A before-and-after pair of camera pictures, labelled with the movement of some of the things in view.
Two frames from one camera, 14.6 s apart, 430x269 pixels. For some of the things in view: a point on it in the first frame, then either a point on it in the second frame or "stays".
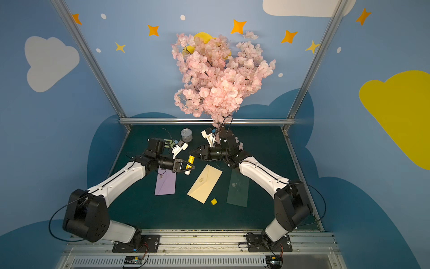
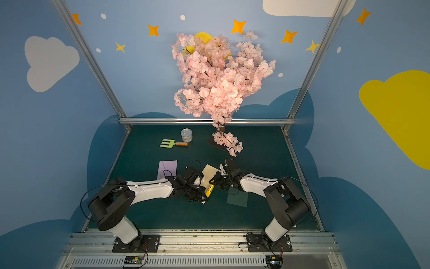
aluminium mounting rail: x=304 y=249 stays
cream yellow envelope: x=205 y=183 stays
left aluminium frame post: x=67 y=17 stays
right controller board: x=274 y=261 stays
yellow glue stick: x=191 y=161 to x=210 y=189
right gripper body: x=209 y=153 to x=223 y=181
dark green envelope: x=238 y=188 stays
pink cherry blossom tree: x=216 y=77 stays
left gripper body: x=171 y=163 to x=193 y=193
